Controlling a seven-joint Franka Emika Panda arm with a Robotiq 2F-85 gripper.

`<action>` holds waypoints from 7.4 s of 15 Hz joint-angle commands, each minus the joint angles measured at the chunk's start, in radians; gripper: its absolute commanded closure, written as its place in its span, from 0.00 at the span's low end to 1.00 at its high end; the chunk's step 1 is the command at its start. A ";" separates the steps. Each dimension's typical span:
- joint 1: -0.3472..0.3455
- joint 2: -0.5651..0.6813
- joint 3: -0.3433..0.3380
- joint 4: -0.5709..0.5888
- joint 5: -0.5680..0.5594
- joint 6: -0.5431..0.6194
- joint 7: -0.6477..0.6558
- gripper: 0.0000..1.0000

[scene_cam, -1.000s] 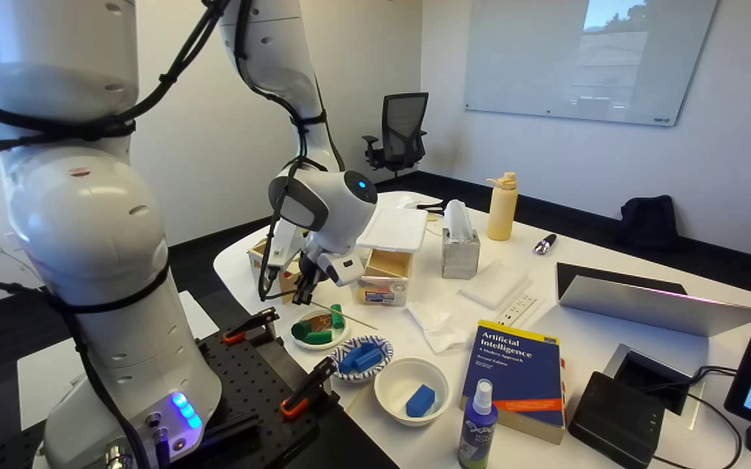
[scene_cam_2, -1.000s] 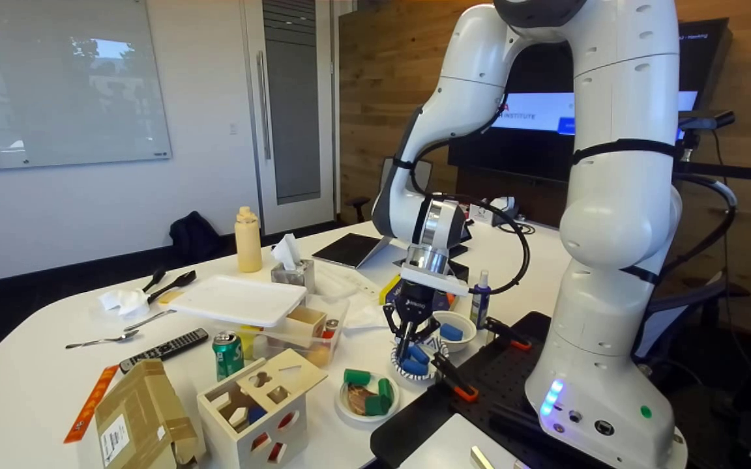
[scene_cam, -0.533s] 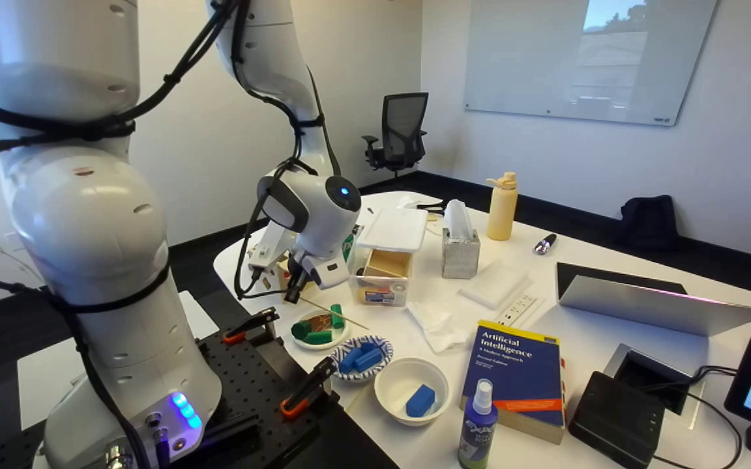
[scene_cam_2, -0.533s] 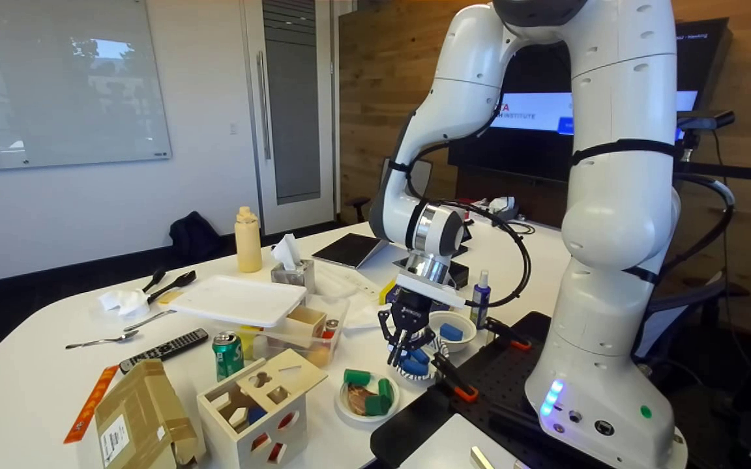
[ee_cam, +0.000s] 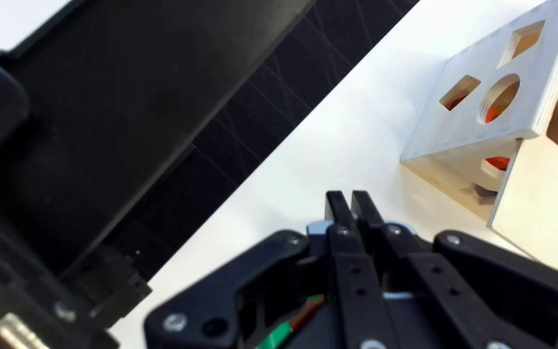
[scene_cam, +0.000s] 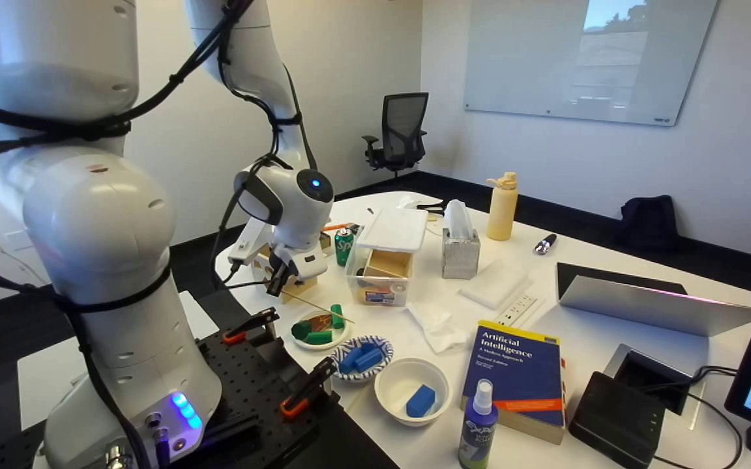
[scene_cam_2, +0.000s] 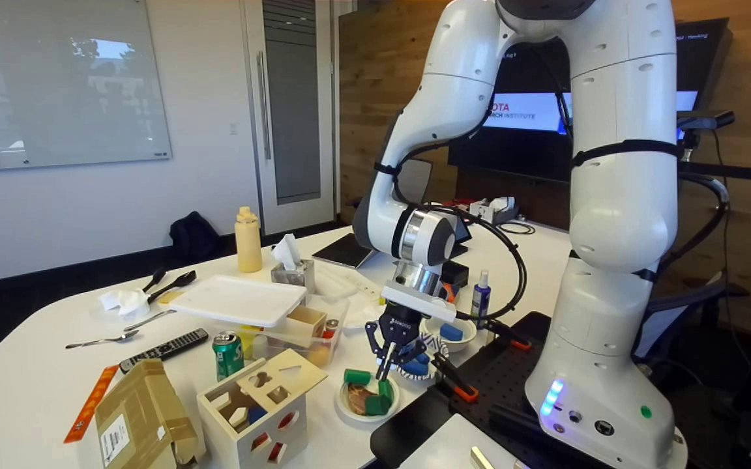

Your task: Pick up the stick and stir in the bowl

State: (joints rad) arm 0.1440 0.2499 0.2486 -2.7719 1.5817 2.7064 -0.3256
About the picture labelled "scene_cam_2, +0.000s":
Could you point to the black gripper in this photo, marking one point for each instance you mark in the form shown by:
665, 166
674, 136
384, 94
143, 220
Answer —
401, 329

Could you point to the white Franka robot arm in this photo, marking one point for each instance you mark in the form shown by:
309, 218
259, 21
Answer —
619, 200

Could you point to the blue patterned paper bowl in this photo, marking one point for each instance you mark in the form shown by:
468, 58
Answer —
433, 369

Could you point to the deep white bowl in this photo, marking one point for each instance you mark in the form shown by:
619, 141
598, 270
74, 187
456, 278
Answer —
456, 346

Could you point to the shallow white bowl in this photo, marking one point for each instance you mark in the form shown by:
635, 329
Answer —
364, 417

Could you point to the blue cylinder block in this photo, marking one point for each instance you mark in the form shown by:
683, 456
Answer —
418, 365

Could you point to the green cylinder block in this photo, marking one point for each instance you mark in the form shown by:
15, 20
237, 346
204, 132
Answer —
354, 379

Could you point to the green prism block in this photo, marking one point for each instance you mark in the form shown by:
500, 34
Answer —
382, 402

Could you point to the brown giraffe pattern block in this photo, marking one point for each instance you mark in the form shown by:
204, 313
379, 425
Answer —
357, 402

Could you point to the blue rectangular block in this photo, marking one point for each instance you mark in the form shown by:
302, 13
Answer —
452, 333

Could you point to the black clamp orange tip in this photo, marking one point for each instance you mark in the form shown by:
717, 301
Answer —
454, 382
507, 338

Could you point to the small wooden tray box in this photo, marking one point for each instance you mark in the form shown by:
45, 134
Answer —
306, 329

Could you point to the black box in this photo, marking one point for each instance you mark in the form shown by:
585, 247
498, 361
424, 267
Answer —
456, 278

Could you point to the small blue spray bottle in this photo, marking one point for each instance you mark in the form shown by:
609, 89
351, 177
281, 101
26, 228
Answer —
481, 299

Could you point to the white paper sheet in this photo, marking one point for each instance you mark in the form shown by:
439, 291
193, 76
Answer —
443, 446

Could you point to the silver laptop black keyboard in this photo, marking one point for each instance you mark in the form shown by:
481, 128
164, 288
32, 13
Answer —
340, 250

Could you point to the grey tissue box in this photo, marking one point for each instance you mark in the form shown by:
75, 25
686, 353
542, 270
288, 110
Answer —
293, 274

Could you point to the wooden shape sorter box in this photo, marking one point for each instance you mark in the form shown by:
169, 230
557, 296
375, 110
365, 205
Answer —
259, 412

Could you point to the white rectangular tray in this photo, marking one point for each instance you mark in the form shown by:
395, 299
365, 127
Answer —
237, 301

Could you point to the green drink can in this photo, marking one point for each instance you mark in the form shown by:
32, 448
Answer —
227, 357

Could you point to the grey chair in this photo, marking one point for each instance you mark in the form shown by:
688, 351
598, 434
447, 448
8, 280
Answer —
416, 177

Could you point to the yellow squeeze bottle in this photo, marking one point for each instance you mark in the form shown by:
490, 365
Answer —
248, 243

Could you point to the black remote control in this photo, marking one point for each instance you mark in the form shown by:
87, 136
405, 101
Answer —
164, 351

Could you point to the black plastic utensil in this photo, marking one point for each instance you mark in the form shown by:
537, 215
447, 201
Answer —
154, 280
173, 286

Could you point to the black backpack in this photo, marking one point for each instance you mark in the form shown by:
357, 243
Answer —
193, 236

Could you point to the silver metal spoon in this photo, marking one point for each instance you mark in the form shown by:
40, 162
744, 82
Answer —
146, 318

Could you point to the brown cardboard box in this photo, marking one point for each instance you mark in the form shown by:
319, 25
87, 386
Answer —
143, 420

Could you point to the white door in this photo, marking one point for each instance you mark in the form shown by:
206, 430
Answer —
289, 114

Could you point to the black TV monitor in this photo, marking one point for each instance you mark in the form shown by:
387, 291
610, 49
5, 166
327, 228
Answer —
527, 114

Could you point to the crumpled white plastic wrap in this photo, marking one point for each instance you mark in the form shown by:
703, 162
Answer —
120, 303

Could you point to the blue office chair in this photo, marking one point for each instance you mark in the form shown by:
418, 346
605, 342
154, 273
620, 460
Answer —
679, 309

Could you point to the silver metal fork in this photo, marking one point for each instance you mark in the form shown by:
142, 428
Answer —
103, 342

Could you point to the orange ruler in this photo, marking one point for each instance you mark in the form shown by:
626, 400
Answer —
90, 405

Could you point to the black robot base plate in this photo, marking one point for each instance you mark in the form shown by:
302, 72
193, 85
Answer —
495, 382

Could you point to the wall whiteboard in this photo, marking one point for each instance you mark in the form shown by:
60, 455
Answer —
64, 82

